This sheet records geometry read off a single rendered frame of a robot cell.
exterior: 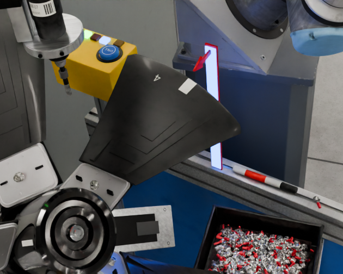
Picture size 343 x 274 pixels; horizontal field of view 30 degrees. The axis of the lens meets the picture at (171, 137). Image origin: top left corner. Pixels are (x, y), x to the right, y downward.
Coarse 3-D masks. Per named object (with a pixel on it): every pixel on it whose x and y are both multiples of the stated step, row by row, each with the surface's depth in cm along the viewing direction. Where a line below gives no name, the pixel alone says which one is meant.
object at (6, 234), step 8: (8, 224) 80; (16, 224) 81; (0, 232) 80; (8, 232) 81; (16, 232) 81; (0, 240) 81; (8, 240) 82; (0, 248) 82; (8, 248) 83; (0, 256) 83; (8, 256) 84; (0, 264) 84
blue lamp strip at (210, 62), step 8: (208, 48) 111; (208, 64) 114; (216, 64) 113; (208, 72) 115; (216, 72) 114; (208, 80) 117; (216, 80) 115; (208, 88) 118; (216, 88) 117; (216, 96) 118; (216, 152) 130; (216, 160) 132
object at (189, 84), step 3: (186, 81) 105; (189, 81) 105; (192, 81) 105; (183, 84) 105; (186, 84) 105; (189, 84) 105; (192, 84) 105; (195, 84) 105; (180, 87) 104; (183, 87) 104; (186, 87) 104; (189, 87) 104; (192, 87) 105; (180, 90) 104; (183, 90) 104; (186, 90) 104; (189, 90) 104; (186, 93) 104
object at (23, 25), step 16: (0, 0) 66; (16, 0) 66; (16, 16) 68; (64, 16) 73; (16, 32) 70; (32, 32) 71; (80, 32) 71; (32, 48) 70; (48, 48) 70; (64, 48) 70
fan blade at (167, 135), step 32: (128, 64) 106; (160, 64) 106; (128, 96) 102; (160, 96) 102; (192, 96) 104; (96, 128) 99; (128, 128) 98; (160, 128) 98; (192, 128) 99; (224, 128) 102; (96, 160) 95; (128, 160) 94; (160, 160) 95
